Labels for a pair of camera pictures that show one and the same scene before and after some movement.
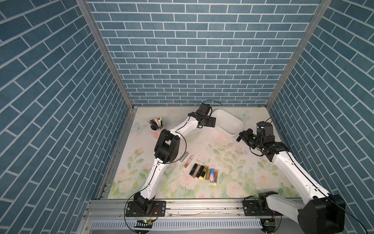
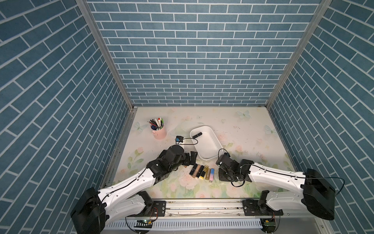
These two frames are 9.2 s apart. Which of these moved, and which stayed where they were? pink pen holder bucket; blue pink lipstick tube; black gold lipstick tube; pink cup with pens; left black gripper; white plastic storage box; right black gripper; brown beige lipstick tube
Moved: right black gripper; white plastic storage box; left black gripper
Stayed: pink cup with pens; black gold lipstick tube; brown beige lipstick tube; blue pink lipstick tube; pink pen holder bucket
